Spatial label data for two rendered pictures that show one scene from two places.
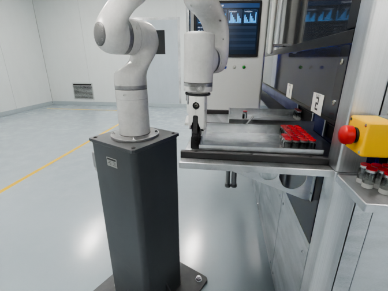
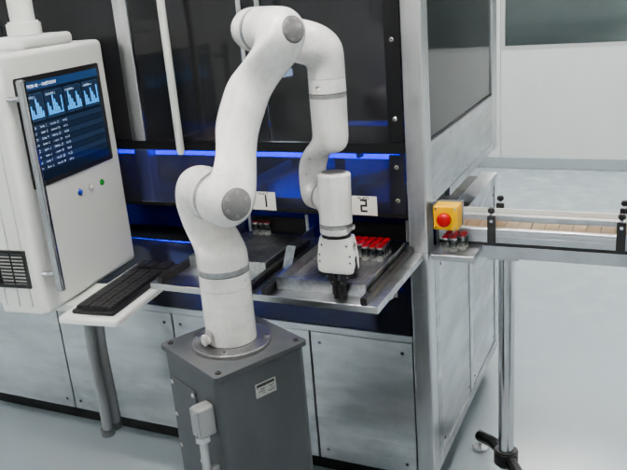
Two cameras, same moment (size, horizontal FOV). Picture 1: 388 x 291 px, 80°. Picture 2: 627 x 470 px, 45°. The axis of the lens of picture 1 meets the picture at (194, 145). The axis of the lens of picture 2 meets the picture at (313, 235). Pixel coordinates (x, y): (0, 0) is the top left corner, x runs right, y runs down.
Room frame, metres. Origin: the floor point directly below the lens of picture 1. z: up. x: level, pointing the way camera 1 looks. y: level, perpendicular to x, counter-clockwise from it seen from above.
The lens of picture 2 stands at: (0.19, 1.73, 1.65)
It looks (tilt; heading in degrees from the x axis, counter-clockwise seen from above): 18 degrees down; 288
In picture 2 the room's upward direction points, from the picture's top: 5 degrees counter-clockwise
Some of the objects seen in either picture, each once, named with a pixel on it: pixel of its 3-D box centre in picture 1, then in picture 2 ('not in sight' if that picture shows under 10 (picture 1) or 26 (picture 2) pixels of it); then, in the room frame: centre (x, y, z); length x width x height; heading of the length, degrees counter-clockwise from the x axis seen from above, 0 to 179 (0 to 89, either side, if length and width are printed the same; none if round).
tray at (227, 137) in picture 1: (253, 138); (343, 264); (0.74, -0.20, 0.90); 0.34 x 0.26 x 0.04; 83
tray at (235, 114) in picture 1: (265, 117); (254, 246); (1.06, -0.33, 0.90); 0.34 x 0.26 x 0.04; 82
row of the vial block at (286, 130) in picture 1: (288, 138); (356, 249); (0.72, -0.31, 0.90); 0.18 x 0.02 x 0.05; 173
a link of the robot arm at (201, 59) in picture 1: (200, 58); (333, 196); (0.70, -0.02, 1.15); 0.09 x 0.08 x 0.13; 142
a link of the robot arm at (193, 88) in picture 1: (197, 87); (337, 228); (0.70, -0.01, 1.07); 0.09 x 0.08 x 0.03; 173
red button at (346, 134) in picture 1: (349, 134); (444, 219); (0.47, -0.33, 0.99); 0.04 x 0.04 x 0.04; 82
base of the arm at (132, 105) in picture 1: (133, 112); (228, 306); (0.90, 0.24, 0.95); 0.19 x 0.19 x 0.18
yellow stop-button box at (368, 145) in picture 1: (372, 135); (448, 214); (0.46, -0.37, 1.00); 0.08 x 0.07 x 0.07; 82
